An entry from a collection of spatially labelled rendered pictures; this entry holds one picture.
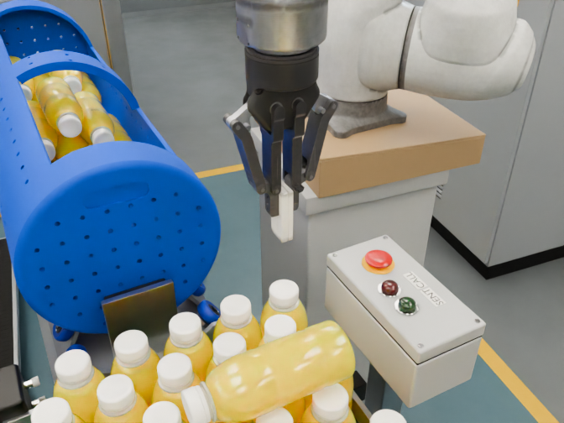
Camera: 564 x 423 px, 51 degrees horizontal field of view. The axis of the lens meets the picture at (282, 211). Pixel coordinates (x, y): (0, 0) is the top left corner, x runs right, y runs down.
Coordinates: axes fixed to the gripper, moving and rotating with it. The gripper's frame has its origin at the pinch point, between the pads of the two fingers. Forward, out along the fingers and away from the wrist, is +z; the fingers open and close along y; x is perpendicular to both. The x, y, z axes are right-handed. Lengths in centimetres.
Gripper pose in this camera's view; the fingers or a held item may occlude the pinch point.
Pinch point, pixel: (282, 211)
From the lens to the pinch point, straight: 70.0
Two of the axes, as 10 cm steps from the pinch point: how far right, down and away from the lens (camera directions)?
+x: 4.6, 5.0, -7.4
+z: 0.0, 8.3, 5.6
